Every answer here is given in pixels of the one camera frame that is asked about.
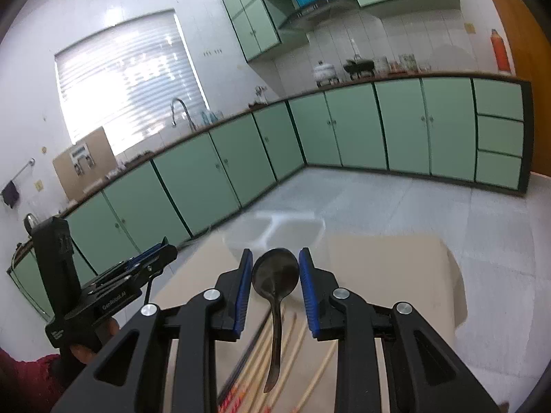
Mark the plain bamboo chopstick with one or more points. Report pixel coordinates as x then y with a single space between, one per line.
315 379
268 401

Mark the wooden door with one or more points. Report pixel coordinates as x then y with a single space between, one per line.
530 50

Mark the black soup spoon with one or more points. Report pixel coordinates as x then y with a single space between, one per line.
275 275

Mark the red orange patterned chopstick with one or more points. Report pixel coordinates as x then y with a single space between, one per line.
239 390

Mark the black chopstick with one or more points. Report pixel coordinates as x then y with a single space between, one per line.
225 392

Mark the orange thermos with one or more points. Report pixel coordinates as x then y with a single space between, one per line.
500 52

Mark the green lower kitchen cabinets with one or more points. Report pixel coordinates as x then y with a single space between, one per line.
477 130

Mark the window blind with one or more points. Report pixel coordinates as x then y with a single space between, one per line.
124 79

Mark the black wok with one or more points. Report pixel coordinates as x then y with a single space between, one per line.
358 66

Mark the cardboard box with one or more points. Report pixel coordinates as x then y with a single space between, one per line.
85 165

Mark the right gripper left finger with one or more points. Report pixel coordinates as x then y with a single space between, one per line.
235 287

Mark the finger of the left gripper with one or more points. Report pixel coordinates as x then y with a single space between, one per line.
139 269

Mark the white cooking pot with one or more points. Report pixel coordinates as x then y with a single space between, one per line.
325 74

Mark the red sleeve forearm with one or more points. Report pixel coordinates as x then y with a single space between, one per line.
29 386

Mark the left hand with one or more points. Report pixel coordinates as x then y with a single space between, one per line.
87 348

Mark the white utensil holder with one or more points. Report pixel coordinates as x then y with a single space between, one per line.
262 231

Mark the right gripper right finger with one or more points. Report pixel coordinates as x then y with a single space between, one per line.
317 286

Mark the dark hanging towel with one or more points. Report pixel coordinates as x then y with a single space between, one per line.
10 195

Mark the chrome sink faucet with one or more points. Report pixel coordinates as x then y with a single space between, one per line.
179 111

